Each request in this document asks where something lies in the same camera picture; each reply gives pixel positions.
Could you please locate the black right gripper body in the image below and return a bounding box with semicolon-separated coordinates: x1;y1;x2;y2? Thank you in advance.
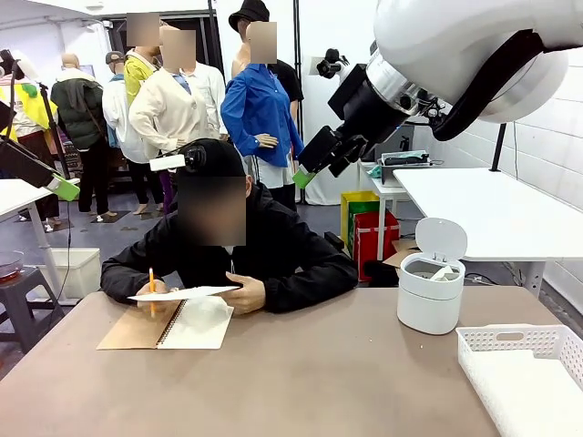
339;80;411;149

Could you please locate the white paper sheet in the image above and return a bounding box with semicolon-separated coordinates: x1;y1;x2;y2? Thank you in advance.
430;265;461;284

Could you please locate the white notebook sheet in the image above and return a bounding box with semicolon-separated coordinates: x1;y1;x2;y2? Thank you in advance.
127;285;242;302

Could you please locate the brown cover spiral notebook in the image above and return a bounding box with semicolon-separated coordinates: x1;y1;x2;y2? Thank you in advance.
96;298;235;351

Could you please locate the person's right forearm black sleeve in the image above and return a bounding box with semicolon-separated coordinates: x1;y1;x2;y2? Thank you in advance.
99;259;154;301

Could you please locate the person's left forearm black sleeve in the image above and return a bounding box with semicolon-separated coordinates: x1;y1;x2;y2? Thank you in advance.
261;261;360;315

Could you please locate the person's left hand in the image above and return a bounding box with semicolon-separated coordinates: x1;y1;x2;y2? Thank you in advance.
217;272;267;316

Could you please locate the person's right hand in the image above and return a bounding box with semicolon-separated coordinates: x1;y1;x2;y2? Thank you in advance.
136;278;170;298

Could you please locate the yellow and white mannequin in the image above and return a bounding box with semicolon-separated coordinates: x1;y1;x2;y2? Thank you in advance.
0;49;63;229

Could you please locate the white table with slanted leg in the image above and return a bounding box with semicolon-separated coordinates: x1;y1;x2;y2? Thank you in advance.
0;178;81;301

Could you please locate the grey metal box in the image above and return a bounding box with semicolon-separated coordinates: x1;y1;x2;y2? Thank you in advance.
394;123;418;158

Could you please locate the black tripod stand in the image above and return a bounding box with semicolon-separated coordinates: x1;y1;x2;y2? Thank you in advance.
36;81;72;181

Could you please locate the grey tray with tools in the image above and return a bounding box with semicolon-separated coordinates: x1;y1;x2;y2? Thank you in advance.
377;149;433;186

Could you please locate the small white side table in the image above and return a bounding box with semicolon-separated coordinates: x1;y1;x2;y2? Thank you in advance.
357;158;411;260

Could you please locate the yellow shopping bag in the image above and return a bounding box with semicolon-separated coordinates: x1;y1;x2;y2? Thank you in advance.
340;190;382;247

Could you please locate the green shopping bag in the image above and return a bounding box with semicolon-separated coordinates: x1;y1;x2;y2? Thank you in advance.
348;199;388;249

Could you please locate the dark green vest mannequin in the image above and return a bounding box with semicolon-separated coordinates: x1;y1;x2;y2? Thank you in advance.
49;53;113;215

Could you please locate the black shirt mannequin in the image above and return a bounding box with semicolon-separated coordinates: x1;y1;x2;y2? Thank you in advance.
272;58;305;137

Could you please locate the black baseball cap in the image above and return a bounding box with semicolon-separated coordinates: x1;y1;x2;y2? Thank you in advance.
175;138;247;181

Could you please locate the clear bowl red liquid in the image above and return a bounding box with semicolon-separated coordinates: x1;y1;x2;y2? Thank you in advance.
0;249;26;281

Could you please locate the person in black jacket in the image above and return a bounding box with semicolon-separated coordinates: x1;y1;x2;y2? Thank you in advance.
99;138;360;315

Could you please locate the white shirt capped mannequin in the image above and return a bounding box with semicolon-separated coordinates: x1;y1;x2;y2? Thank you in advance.
101;50;151;215

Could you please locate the white storage bin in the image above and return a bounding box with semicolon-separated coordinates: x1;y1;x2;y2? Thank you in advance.
36;247;101;300

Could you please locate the grey step stool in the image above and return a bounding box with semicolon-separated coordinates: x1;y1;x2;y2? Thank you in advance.
0;266;65;354

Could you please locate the bare torso mannequin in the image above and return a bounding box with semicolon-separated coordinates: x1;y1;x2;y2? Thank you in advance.
230;31;251;78

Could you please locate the flattened cardboard box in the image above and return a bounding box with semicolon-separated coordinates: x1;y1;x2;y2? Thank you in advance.
382;239;423;269

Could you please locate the black vertical pole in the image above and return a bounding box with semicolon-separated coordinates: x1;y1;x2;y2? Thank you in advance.
293;0;305;206

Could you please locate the black light stand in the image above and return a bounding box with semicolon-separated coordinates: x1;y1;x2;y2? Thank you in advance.
489;121;514;173

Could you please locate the black bag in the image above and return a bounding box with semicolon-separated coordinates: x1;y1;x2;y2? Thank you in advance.
363;259;402;289

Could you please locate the yellow jacket mannequin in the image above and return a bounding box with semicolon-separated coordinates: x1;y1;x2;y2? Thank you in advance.
122;13;161;108

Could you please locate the large white table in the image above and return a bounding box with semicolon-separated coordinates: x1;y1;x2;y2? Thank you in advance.
392;167;583;297

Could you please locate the cream jacket mannequin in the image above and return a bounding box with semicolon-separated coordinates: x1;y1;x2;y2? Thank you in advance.
128;25;229;160

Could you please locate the black bucket hat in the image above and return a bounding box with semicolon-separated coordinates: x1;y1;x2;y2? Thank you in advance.
227;0;271;33

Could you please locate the white lidded trash can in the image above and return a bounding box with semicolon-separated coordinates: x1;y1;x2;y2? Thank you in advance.
395;217;469;336

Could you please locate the white perforated plastic basket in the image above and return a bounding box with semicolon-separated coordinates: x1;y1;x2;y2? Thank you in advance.
456;323;583;437

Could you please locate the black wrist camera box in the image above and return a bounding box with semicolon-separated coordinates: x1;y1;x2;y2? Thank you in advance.
327;63;368;122

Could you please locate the black knobbed camera mount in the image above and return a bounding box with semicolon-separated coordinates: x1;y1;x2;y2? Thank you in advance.
316;47;351;79

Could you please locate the thin black hanging cable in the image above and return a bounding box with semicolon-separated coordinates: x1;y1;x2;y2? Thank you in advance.
47;199;73;327

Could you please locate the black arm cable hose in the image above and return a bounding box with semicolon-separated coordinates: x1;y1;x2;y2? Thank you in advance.
431;29;583;142

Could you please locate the white head-mounted camera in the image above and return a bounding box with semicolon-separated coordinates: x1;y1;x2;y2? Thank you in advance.
148;144;207;173

